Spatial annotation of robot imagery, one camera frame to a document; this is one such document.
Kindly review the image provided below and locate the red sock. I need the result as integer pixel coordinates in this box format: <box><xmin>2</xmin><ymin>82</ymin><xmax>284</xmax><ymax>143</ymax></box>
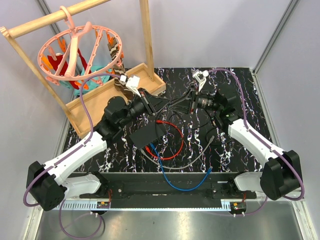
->
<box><xmin>47</xmin><ymin>47</ymin><xmax>88</xmax><ymax>90</ymax></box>

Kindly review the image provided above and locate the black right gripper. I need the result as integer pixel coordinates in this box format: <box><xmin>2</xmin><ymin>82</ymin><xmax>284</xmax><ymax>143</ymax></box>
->
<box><xmin>168</xmin><ymin>84</ymin><xmax>222</xmax><ymax>116</ymax></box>

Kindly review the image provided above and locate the wooden drying rack stand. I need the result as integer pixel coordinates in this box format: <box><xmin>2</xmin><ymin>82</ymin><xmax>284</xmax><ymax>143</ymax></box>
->
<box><xmin>0</xmin><ymin>0</ymin><xmax>166</xmax><ymax>138</ymax></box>

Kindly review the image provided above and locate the teal cloth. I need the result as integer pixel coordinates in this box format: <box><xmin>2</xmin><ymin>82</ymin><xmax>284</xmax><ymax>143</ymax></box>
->
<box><xmin>74</xmin><ymin>65</ymin><xmax>112</xmax><ymax>97</ymax></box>

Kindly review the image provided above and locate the blue ethernet cable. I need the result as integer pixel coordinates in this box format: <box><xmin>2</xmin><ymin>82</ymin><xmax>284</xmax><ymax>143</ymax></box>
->
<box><xmin>149</xmin><ymin>142</ymin><xmax>214</xmax><ymax>193</ymax></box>

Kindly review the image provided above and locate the black marble pattern mat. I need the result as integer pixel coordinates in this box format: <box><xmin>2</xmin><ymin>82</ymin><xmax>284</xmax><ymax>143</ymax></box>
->
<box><xmin>48</xmin><ymin>67</ymin><xmax>291</xmax><ymax>182</ymax></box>

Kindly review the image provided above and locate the black ethernet cable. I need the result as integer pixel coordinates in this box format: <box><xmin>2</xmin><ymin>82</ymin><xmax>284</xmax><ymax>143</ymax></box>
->
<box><xmin>154</xmin><ymin>97</ymin><xmax>241</xmax><ymax>146</ymax></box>

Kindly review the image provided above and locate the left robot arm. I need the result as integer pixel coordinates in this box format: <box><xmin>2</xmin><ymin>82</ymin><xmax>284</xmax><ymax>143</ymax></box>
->
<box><xmin>23</xmin><ymin>88</ymin><xmax>169</xmax><ymax>211</ymax></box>

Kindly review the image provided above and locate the grey ethernet cable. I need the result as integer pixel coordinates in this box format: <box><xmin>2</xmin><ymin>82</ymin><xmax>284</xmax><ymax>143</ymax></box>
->
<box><xmin>139</xmin><ymin>134</ymin><xmax>215</xmax><ymax>171</ymax></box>

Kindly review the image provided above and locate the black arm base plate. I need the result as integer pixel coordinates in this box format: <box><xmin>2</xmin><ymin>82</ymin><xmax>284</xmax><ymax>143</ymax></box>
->
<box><xmin>79</xmin><ymin>181</ymin><xmax>257</xmax><ymax>210</ymax></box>

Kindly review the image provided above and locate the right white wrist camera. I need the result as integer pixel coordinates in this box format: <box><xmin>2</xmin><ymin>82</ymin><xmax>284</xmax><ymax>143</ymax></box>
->
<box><xmin>192</xmin><ymin>69</ymin><xmax>209</xmax><ymax>92</ymax></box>

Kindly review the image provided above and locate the red ethernet cable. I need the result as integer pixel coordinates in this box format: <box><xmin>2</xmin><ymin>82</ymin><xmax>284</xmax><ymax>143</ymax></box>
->
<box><xmin>144</xmin><ymin>119</ymin><xmax>185</xmax><ymax>161</ymax></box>

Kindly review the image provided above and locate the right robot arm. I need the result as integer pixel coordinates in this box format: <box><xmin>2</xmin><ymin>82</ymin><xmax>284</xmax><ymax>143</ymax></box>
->
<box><xmin>170</xmin><ymin>87</ymin><xmax>305</xmax><ymax>201</ymax></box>

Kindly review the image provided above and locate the brown striped sock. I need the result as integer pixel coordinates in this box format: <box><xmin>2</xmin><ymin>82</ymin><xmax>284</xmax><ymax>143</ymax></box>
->
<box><xmin>108</xmin><ymin>37</ymin><xmax>134</xmax><ymax>101</ymax></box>

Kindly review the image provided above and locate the pink round clip hanger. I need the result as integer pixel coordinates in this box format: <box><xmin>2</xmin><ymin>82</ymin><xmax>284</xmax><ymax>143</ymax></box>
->
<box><xmin>37</xmin><ymin>6</ymin><xmax>124</xmax><ymax>89</ymax></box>

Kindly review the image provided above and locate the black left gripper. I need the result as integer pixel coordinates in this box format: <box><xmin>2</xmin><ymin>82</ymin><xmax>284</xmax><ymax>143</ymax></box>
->
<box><xmin>118</xmin><ymin>88</ymin><xmax>171</xmax><ymax>128</ymax></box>

